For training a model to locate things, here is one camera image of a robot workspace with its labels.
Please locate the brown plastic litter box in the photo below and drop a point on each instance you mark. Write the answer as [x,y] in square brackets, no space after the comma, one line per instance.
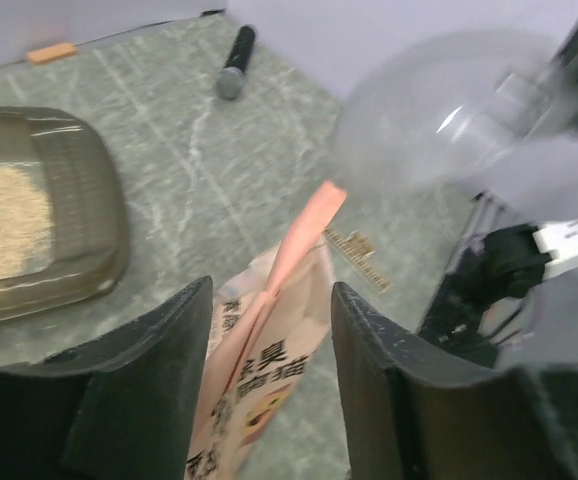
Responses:
[90,230]

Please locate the orange tape piece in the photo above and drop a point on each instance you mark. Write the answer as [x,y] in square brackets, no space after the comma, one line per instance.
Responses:
[51,53]

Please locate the small wooden comb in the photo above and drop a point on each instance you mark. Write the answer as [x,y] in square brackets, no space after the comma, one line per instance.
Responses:
[357,250]

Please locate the black handheld microphone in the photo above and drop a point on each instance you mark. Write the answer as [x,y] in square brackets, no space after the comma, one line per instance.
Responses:
[232,77]

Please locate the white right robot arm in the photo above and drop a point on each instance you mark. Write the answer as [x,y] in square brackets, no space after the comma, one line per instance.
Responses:
[460,158]

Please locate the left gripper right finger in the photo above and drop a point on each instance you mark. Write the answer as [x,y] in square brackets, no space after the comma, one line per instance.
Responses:
[414,411]

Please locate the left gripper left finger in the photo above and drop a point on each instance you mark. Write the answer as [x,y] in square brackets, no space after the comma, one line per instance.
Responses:
[120,406]

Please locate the pink cat litter bag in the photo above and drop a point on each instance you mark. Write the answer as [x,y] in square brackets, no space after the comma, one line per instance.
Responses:
[267,323]

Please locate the beige cat litter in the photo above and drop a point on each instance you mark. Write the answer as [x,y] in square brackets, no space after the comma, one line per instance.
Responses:
[25,224]

